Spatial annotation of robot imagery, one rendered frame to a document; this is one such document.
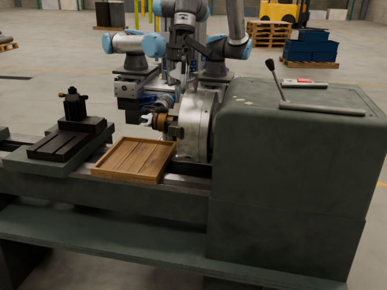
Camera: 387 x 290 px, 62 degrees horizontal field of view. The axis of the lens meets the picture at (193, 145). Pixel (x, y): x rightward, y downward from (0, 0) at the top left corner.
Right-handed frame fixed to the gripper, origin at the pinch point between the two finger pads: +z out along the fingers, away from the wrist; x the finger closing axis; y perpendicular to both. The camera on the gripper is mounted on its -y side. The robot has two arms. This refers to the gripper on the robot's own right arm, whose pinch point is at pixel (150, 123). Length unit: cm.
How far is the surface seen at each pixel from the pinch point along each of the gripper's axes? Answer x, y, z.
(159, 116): 3.6, -3.7, -1.1
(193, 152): -5.6, -21.7, 11.5
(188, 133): 3.0, -19.5, 12.3
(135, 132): -108, 95, -218
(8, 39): -85, 614, -657
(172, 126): 4.2, -12.5, 9.4
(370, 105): 18, -86, 2
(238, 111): 16.2, -38.7, 18.4
